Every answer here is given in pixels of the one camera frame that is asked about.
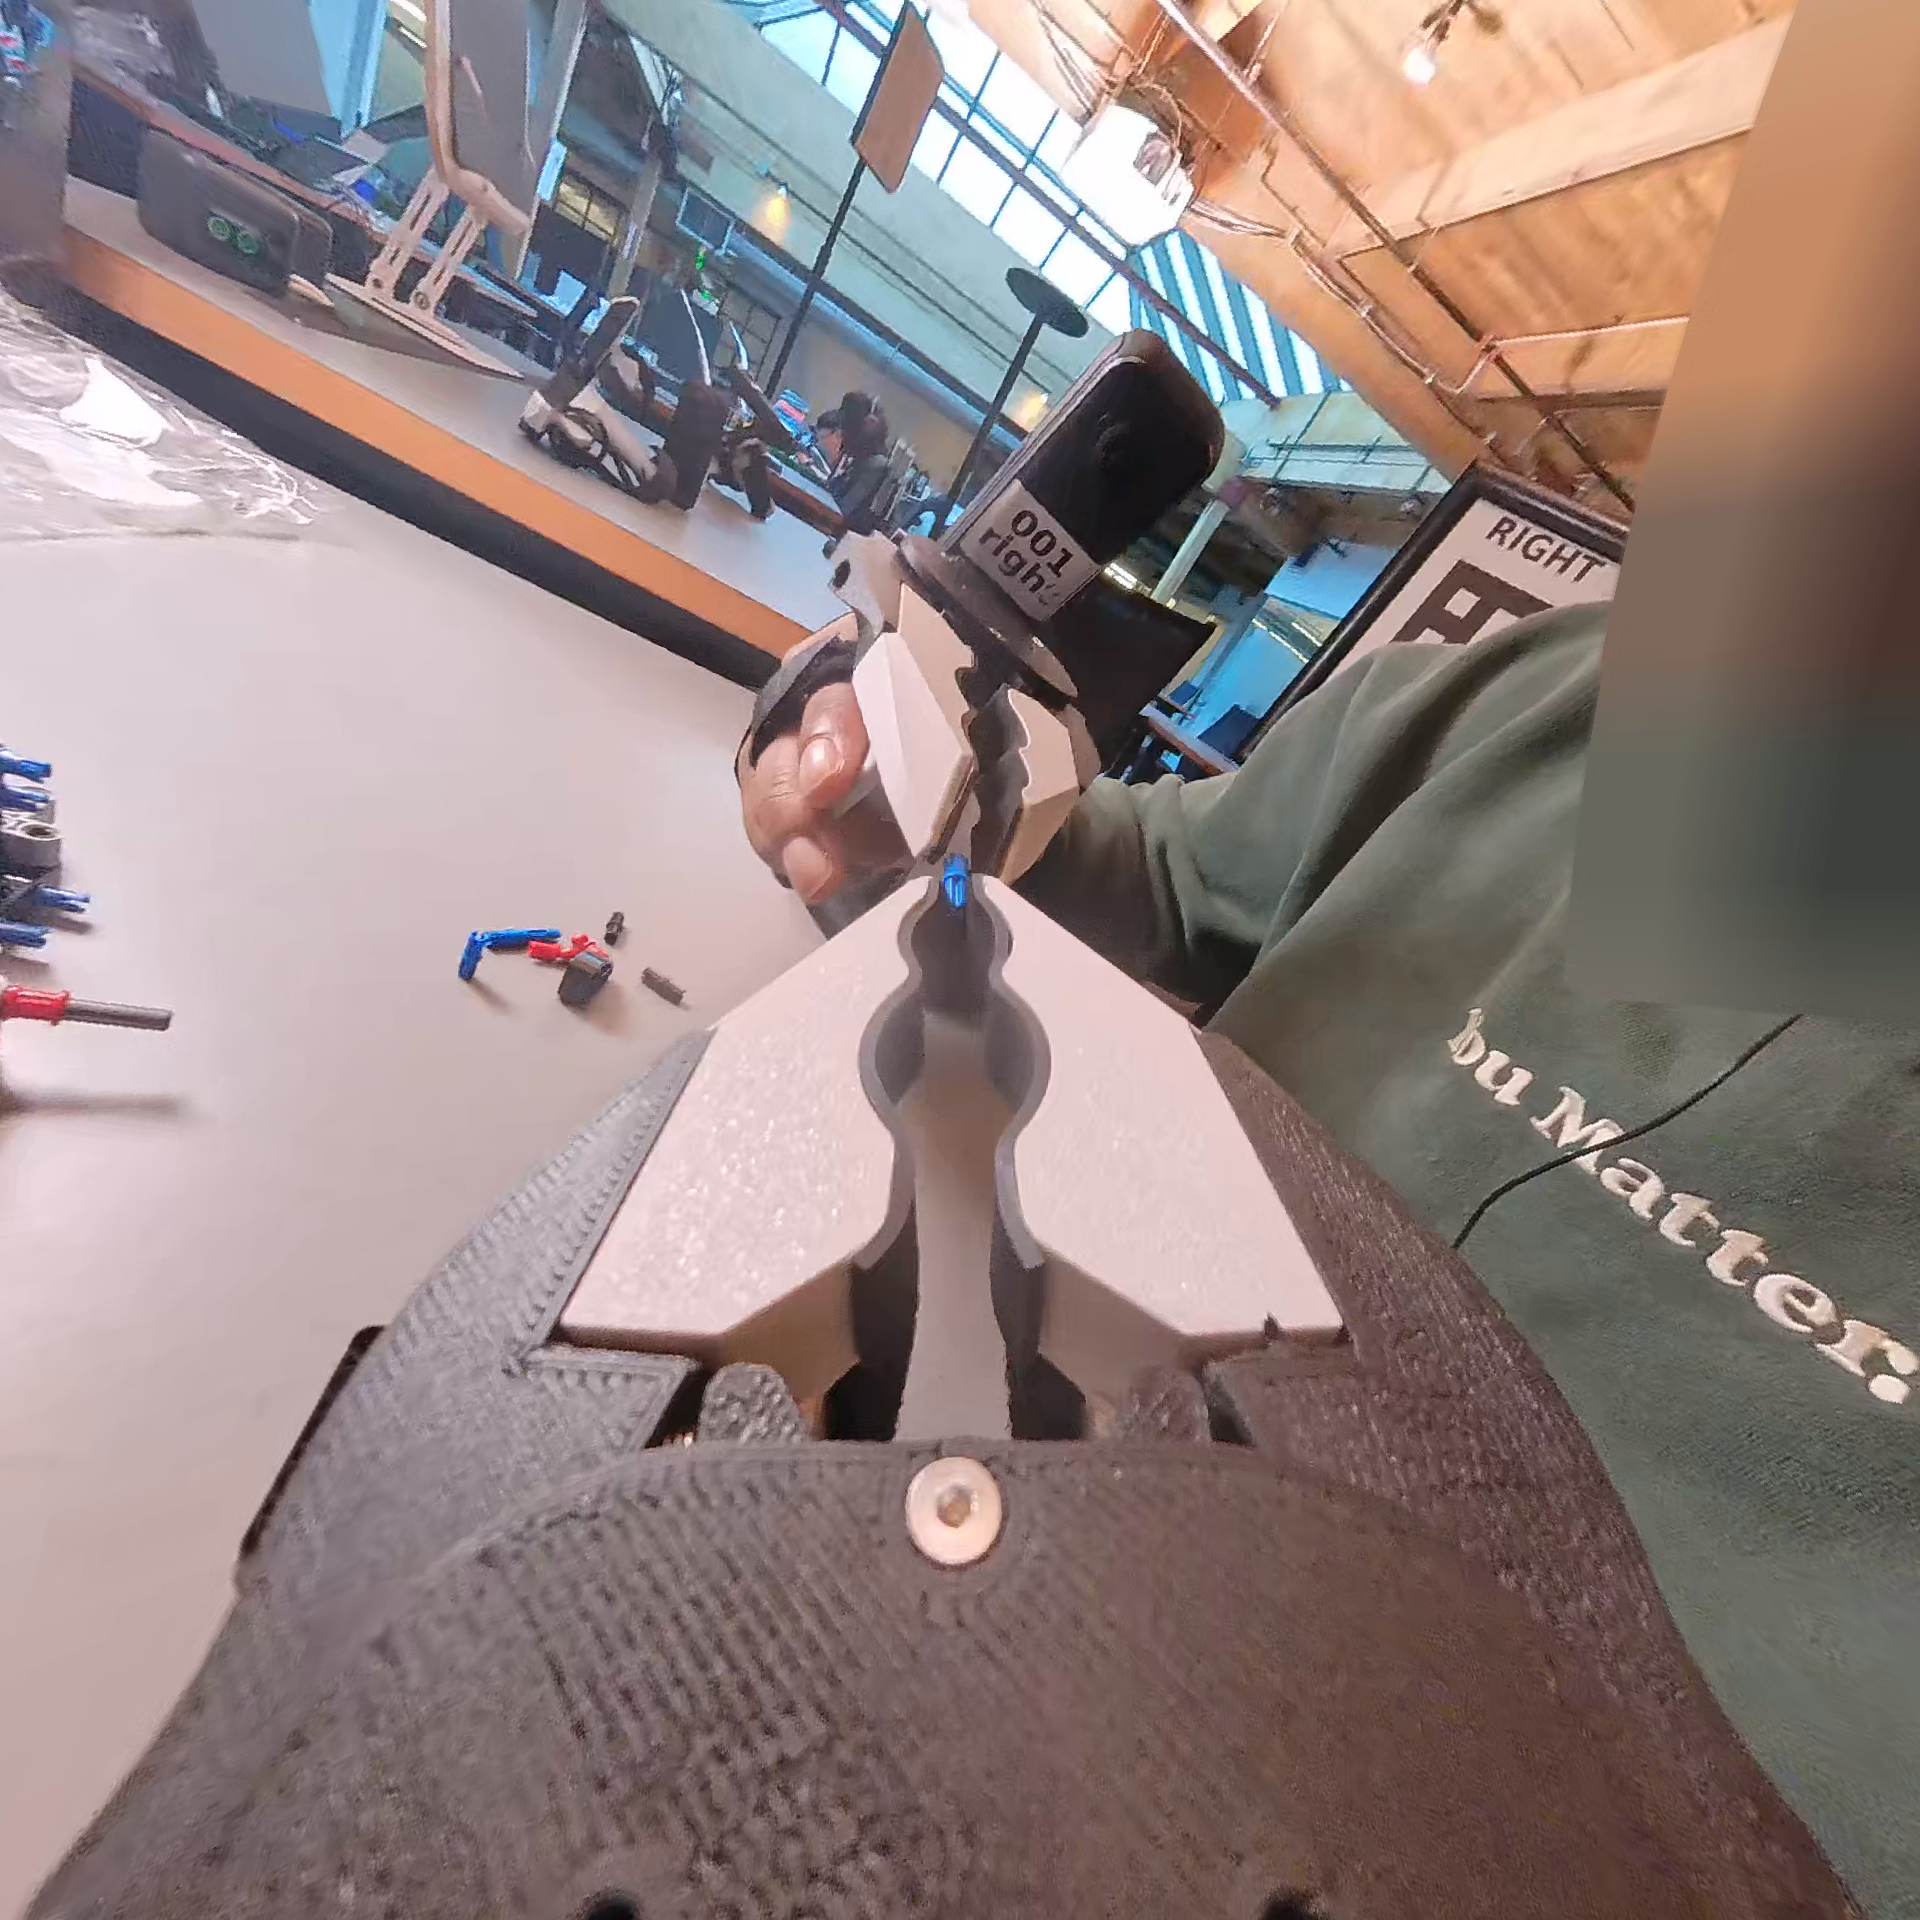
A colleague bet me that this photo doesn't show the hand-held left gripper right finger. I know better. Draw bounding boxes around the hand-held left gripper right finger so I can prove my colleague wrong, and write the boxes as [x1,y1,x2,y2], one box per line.
[964,878,1347,1424]

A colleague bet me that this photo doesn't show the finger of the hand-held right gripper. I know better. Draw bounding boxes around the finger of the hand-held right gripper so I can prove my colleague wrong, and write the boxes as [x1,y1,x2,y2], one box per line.
[844,593,990,880]
[982,691,1087,889]

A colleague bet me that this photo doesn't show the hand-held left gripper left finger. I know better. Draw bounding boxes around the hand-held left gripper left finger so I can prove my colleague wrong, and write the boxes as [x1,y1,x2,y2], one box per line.
[563,878,952,1427]

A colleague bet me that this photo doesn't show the lego car chassis assembly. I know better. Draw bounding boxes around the lego car chassis assembly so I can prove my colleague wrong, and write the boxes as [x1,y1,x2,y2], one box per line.
[0,743,173,1046]

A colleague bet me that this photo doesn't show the black monitor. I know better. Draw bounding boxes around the black monitor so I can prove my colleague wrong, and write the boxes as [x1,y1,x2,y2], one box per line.
[1071,577,1220,782]

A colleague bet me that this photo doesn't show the black and white device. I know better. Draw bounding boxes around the black and white device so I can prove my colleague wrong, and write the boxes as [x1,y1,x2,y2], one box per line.
[652,286,797,520]
[516,292,662,483]

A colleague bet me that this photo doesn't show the black framed white sign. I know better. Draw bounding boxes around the black framed white sign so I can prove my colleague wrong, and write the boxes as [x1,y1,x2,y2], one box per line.
[1319,465,1630,692]

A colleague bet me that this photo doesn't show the black pole with brown board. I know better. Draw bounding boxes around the black pole with brown board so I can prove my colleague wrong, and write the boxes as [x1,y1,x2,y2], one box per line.
[766,0,950,401]

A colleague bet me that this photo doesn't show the green sweatshirt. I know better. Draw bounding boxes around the green sweatshirt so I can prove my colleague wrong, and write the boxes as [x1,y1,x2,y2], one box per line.
[1199,599,1920,1920]

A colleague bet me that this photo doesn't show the white stand with legs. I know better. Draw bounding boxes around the white stand with legs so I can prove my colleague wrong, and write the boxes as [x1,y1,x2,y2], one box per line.
[323,0,593,368]

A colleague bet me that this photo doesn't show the orange edged table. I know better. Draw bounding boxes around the orange edged table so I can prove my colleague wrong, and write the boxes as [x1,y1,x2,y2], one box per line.
[60,172,856,678]

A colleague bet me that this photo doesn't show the clear plastic bag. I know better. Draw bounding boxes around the clear plastic bag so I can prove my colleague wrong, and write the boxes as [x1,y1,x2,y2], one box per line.
[0,292,332,543]

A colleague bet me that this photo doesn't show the black device with green lights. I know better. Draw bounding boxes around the black device with green lights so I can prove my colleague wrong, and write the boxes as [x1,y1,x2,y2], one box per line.
[136,134,335,295]

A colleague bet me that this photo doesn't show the black cable with round plug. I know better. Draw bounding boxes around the black cable with round plug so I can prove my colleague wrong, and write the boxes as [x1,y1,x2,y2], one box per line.
[1452,1012,1801,1251]

